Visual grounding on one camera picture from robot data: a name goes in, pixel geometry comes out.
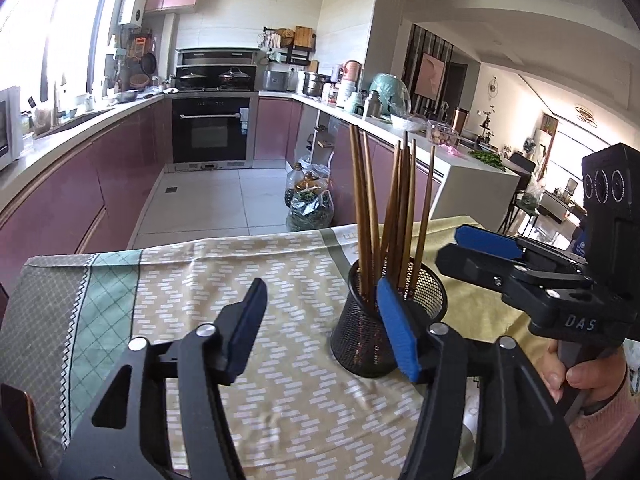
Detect wooden chopstick red end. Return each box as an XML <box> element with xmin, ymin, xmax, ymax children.
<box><xmin>349</xmin><ymin>125</ymin><xmax>372</xmax><ymax>306</ymax></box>

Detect right hand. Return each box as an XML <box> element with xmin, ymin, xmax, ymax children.
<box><xmin>536</xmin><ymin>340</ymin><xmax>627</xmax><ymax>405</ymax></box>

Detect yellow cloth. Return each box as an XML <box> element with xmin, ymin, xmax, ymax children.
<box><xmin>423</xmin><ymin>216</ymin><xmax>550</xmax><ymax>363</ymax></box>

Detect black mesh utensil cup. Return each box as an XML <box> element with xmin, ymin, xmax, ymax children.
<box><xmin>330</xmin><ymin>260</ymin><xmax>448</xmax><ymax>378</ymax></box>

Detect patterned beige green tablecloth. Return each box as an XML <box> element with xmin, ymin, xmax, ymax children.
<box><xmin>1</xmin><ymin>226</ymin><xmax>421</xmax><ymax>479</ymax></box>

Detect teal bag on counter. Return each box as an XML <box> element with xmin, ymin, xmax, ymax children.
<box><xmin>369</xmin><ymin>73</ymin><xmax>411</xmax><ymax>118</ymax></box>

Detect plastic bag on floor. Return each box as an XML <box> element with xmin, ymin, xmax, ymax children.
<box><xmin>284</xmin><ymin>159</ymin><xmax>334</xmax><ymax>232</ymax></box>

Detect pink lower cabinets left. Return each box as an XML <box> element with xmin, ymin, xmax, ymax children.
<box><xmin>1</xmin><ymin>96</ymin><xmax>172</xmax><ymax>294</ymax></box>

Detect steel stock pot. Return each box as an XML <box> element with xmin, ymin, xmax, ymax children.
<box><xmin>302</xmin><ymin>72</ymin><xmax>331</xmax><ymax>98</ymax></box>

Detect black built-in oven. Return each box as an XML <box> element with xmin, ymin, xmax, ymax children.
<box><xmin>171</xmin><ymin>92</ymin><xmax>258</xmax><ymax>171</ymax></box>

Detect white microwave oven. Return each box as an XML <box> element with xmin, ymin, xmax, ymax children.
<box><xmin>0</xmin><ymin>86</ymin><xmax>24</xmax><ymax>170</ymax></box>

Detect black range hood stove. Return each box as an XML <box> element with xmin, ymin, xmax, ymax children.
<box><xmin>175</xmin><ymin>48</ymin><xmax>262</xmax><ymax>92</ymax></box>

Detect window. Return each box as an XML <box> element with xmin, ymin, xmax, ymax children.
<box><xmin>1</xmin><ymin>0</ymin><xmax>106</xmax><ymax>112</ymax></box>

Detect white water heater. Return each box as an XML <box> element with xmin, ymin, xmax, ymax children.
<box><xmin>118</xmin><ymin>0</ymin><xmax>146</xmax><ymax>28</ymax></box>

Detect wall spice rack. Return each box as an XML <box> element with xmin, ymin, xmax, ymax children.
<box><xmin>258</xmin><ymin>26</ymin><xmax>317</xmax><ymax>66</ymax></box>

